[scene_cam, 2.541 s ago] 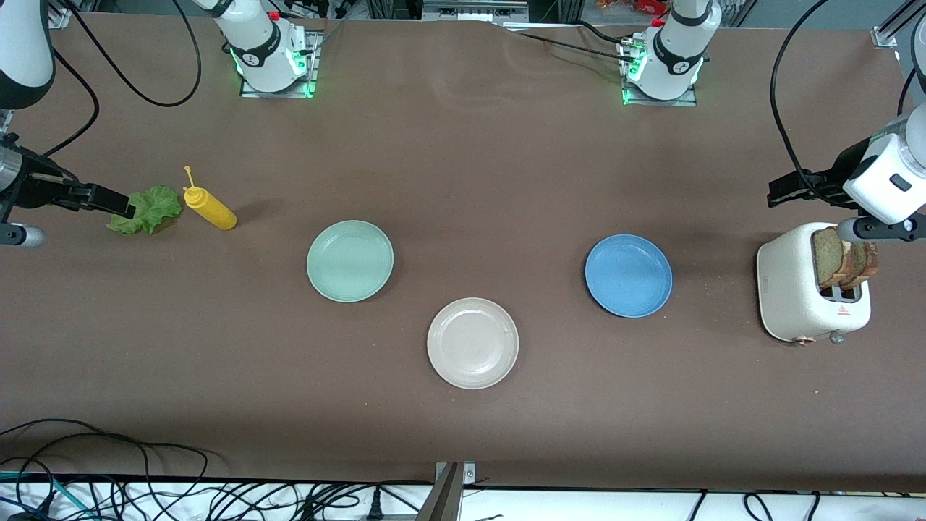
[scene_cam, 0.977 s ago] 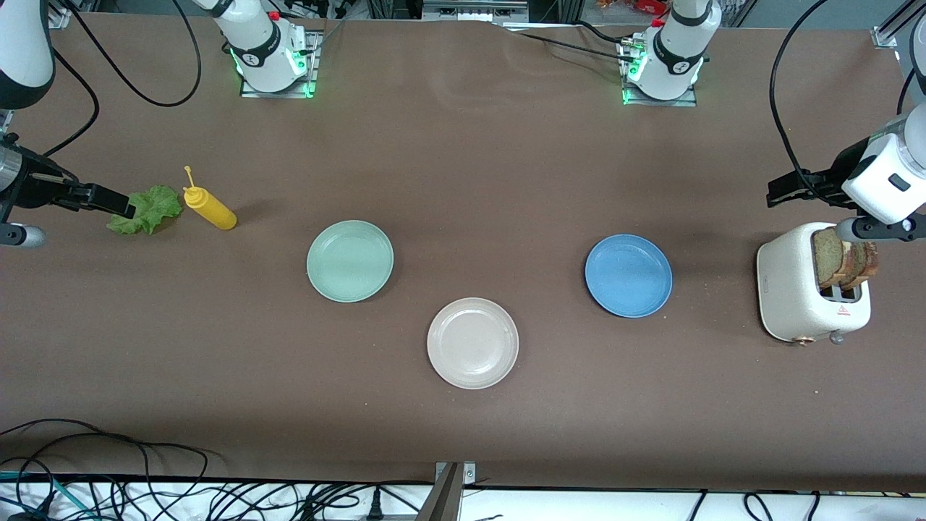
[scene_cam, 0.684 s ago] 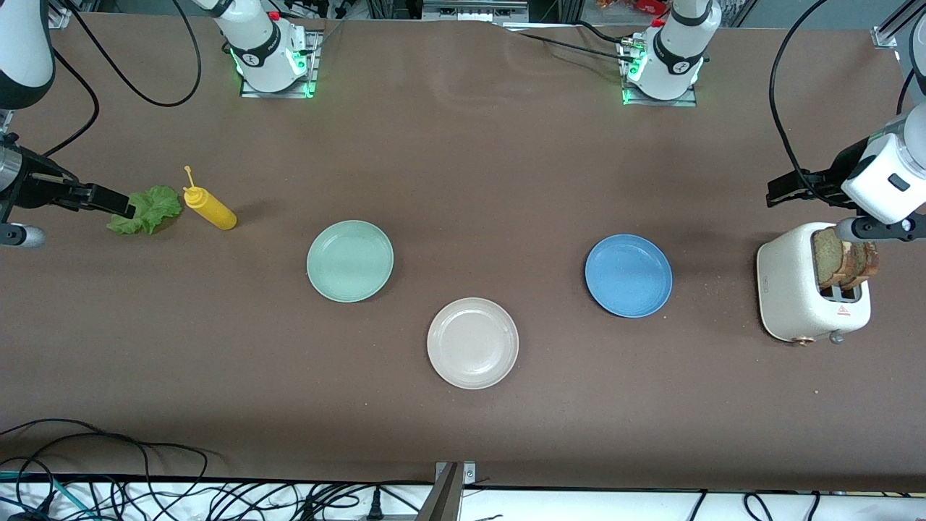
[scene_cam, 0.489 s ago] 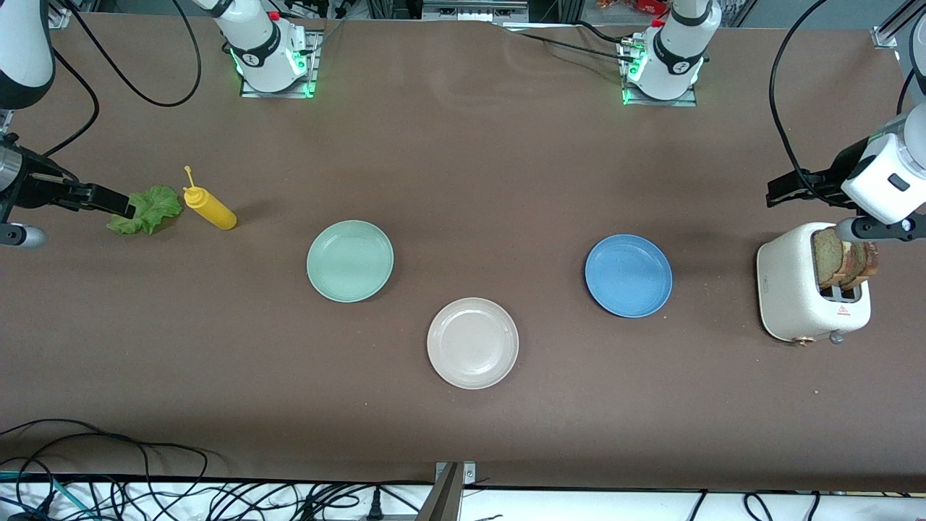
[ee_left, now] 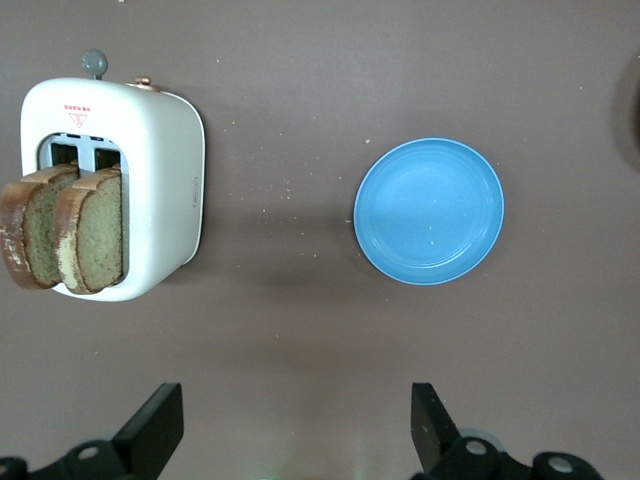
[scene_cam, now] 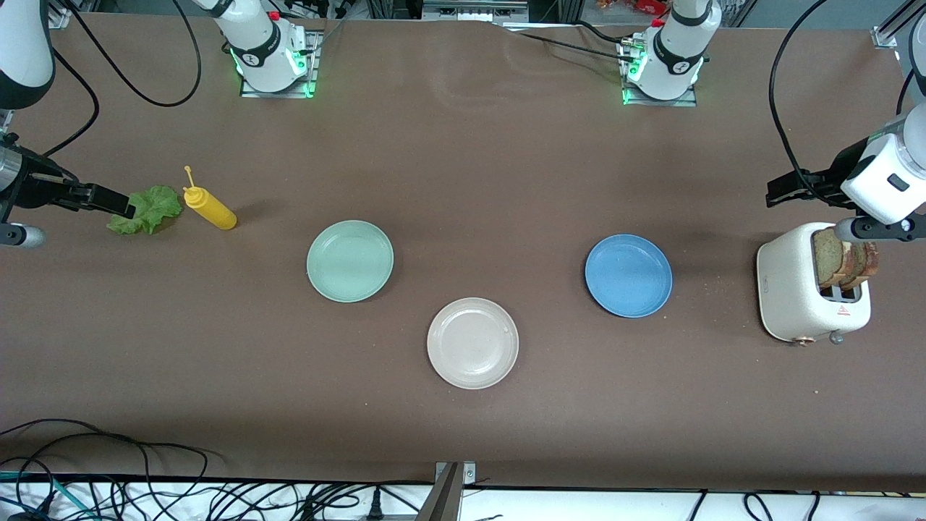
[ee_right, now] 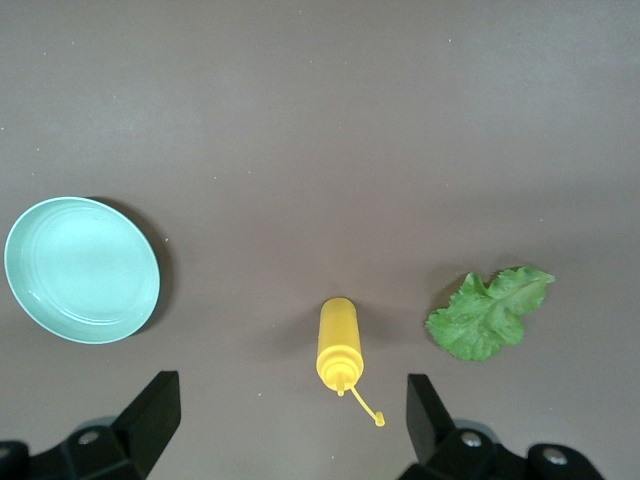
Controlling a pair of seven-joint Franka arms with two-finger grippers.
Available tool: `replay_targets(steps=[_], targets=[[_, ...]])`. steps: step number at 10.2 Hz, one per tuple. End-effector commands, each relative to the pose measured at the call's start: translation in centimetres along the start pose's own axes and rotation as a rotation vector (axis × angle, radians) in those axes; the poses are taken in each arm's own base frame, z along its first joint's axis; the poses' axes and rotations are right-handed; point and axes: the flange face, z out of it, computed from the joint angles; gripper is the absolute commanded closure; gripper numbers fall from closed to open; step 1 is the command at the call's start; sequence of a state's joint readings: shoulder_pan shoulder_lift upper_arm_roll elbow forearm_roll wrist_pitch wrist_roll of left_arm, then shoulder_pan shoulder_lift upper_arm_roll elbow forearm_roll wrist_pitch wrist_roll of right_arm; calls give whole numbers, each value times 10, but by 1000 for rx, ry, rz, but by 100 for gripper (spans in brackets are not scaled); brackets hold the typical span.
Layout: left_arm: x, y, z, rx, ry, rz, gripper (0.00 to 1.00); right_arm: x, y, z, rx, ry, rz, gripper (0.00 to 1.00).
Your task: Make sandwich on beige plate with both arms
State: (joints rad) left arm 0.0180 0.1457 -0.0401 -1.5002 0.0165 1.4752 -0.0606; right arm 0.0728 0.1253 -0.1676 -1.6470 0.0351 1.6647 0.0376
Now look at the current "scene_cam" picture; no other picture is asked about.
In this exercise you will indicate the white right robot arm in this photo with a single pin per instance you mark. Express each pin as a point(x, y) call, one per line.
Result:
point(260, 51)

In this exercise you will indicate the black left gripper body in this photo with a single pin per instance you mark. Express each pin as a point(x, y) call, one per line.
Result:
point(830, 174)

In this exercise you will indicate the black power plug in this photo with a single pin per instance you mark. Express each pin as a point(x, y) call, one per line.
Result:
point(375, 506)

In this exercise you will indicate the blue plate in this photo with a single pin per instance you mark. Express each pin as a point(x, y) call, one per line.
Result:
point(628, 276)

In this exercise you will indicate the white two-slot toaster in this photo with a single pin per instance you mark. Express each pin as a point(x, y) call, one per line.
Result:
point(785, 289)

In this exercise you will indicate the grey electronics box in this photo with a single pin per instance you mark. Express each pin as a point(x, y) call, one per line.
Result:
point(470, 9)

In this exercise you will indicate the green plate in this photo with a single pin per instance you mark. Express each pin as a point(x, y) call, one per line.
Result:
point(350, 260)

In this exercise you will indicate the brown bread slice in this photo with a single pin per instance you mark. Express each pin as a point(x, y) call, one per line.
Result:
point(826, 257)
point(864, 262)

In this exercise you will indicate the grey metal table bracket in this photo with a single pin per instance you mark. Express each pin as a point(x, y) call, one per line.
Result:
point(443, 499)

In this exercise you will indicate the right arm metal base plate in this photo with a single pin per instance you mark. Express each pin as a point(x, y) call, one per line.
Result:
point(313, 65)

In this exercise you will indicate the green lettuce leaf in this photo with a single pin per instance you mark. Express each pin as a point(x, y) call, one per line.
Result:
point(152, 206)

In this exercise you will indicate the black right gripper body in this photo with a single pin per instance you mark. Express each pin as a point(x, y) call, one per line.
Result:
point(30, 189)

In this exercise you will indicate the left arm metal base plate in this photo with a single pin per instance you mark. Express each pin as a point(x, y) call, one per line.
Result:
point(691, 100)

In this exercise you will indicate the red packet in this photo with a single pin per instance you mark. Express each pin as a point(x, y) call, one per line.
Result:
point(636, 6)

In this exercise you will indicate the beige plate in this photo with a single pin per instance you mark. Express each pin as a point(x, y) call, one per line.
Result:
point(472, 344)

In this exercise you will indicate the yellow mustard squeeze bottle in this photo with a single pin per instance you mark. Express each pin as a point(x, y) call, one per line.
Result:
point(213, 211)

